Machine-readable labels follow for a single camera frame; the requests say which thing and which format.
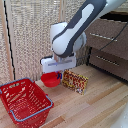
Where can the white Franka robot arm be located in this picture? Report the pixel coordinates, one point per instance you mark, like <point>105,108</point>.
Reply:
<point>75,28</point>

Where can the orange-red plastic bowl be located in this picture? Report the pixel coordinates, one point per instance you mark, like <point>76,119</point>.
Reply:
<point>50,80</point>

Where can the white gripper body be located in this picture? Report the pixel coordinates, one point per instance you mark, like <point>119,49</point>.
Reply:
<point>58,64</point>

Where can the red shopping basket blue rim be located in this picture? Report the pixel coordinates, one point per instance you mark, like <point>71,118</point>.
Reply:
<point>23,101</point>

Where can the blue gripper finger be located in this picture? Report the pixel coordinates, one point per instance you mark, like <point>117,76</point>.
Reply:
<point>60,76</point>

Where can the brown drawer cabinet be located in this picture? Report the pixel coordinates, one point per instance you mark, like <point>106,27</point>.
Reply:
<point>110,50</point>

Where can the yellow red snack box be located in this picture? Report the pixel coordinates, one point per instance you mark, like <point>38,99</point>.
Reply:
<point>75,82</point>

